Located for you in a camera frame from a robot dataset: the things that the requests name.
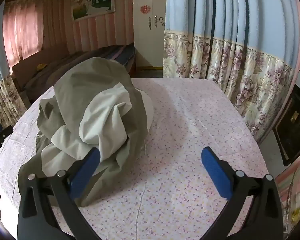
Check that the red round wardrobe decoration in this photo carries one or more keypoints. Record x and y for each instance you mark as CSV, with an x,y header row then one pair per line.
x,y
145,9

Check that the olive and cream jacket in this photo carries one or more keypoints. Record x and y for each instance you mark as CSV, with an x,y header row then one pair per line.
x,y
90,92

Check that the wide blue floral curtain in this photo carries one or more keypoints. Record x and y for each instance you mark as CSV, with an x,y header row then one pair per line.
x,y
227,17

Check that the framed wall picture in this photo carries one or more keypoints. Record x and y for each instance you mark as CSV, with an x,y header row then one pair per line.
x,y
93,5

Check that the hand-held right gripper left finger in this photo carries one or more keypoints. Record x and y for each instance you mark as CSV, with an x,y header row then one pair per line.
x,y
86,170

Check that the black glass-door appliance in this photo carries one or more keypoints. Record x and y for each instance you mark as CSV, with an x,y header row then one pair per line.
x,y
293,120

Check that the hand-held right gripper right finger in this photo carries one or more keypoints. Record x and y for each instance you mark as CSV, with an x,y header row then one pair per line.
x,y
215,172

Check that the pink curtain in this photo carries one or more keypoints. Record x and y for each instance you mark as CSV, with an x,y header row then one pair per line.
x,y
22,30

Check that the small yellow toy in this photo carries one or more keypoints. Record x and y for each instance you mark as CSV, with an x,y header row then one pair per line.
x,y
41,66

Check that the pink floral bed sheet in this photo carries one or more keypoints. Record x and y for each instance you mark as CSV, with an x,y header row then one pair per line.
x,y
185,142

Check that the white wardrobe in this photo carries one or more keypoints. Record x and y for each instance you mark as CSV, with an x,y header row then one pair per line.
x,y
150,42

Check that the narrow blue floral curtain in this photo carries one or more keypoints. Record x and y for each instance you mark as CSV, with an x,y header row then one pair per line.
x,y
0,92

